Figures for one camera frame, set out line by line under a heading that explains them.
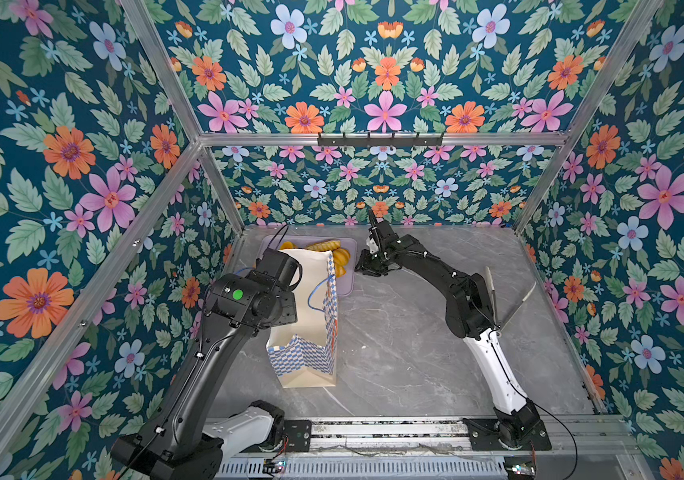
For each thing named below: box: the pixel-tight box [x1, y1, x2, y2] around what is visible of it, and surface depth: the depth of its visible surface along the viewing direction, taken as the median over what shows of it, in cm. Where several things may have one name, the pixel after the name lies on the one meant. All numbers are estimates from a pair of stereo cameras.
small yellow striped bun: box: [333, 248, 351, 267], surface depth 108 cm
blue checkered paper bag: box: [266, 250, 339, 389], surface depth 71 cm
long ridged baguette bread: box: [307, 239, 341, 252], surface depth 110 cm
